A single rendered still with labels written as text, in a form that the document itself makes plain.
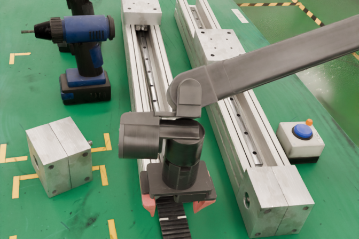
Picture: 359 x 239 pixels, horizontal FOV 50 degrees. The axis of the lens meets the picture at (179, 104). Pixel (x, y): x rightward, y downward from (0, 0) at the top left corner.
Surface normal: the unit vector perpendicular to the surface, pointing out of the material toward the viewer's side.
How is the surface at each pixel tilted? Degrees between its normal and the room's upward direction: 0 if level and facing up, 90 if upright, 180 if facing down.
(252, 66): 43
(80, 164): 90
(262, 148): 90
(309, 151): 90
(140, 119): 47
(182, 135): 0
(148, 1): 0
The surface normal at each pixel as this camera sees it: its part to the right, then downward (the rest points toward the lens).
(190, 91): 0.11, -0.07
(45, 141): 0.11, -0.77
